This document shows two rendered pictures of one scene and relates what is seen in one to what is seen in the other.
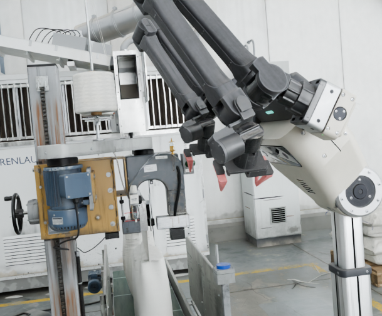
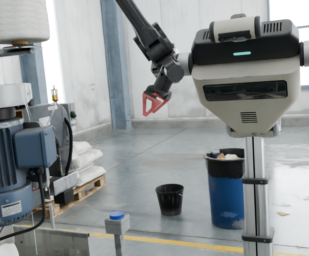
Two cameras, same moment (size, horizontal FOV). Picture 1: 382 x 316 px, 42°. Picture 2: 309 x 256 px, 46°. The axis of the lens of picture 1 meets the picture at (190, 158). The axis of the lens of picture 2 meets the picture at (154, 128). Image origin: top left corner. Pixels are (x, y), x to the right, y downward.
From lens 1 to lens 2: 1.53 m
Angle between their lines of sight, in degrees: 58
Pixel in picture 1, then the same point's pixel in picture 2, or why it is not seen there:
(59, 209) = (10, 189)
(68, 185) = (47, 146)
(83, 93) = (25, 7)
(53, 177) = not seen: outside the picture
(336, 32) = not seen: outside the picture
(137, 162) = (33, 115)
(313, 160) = (299, 91)
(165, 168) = (57, 121)
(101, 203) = not seen: hidden behind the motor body
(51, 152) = (3, 96)
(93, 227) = not seen: outside the picture
